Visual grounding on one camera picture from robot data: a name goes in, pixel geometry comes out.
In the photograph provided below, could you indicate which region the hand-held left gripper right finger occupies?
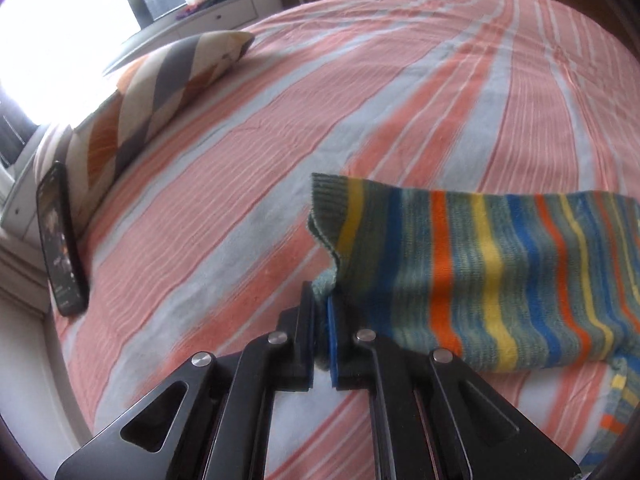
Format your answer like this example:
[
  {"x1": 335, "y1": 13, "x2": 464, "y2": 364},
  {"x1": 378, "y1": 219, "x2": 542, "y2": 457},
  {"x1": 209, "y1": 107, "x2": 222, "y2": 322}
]
[{"x1": 326, "y1": 299, "x2": 582, "y2": 480}]

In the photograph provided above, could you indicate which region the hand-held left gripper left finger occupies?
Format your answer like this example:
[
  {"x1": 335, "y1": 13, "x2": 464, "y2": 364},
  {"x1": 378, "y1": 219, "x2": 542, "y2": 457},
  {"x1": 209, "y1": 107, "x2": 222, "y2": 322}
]
[{"x1": 54, "y1": 280, "x2": 321, "y2": 480}]

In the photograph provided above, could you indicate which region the striped knit sweater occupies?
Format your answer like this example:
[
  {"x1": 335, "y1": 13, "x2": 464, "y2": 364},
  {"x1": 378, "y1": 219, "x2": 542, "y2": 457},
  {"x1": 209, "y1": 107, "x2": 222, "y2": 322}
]
[{"x1": 307, "y1": 172, "x2": 640, "y2": 471}]

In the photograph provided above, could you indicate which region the pink striped bed sheet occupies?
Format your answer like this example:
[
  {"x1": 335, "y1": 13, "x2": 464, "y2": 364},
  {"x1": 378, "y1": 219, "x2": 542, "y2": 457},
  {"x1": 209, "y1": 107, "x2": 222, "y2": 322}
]
[{"x1": 50, "y1": 0, "x2": 640, "y2": 480}]

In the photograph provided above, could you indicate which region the black smartphone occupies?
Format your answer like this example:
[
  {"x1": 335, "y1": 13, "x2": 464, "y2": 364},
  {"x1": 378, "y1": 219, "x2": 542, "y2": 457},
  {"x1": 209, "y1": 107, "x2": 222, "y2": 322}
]
[{"x1": 36, "y1": 161, "x2": 91, "y2": 317}]

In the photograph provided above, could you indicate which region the chevron patterned pillow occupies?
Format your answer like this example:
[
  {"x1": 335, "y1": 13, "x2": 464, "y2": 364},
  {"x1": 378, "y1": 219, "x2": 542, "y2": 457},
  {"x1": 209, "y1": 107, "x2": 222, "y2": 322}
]
[{"x1": 65, "y1": 31, "x2": 256, "y2": 221}]

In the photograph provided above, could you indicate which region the white cabinet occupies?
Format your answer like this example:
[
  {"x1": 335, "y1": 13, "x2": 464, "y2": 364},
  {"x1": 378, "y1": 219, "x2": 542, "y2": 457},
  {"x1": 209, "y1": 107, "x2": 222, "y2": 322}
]
[{"x1": 0, "y1": 160, "x2": 42, "y2": 243}]

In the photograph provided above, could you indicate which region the pale pillow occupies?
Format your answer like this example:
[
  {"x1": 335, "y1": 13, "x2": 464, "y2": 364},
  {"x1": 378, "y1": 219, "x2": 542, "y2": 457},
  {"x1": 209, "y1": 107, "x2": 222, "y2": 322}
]
[{"x1": 32, "y1": 124, "x2": 77, "y2": 187}]

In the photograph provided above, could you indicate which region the window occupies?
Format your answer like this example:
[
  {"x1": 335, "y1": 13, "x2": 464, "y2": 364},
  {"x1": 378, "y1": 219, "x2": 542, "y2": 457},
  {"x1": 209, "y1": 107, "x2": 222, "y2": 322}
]
[{"x1": 0, "y1": 0, "x2": 261, "y2": 128}]

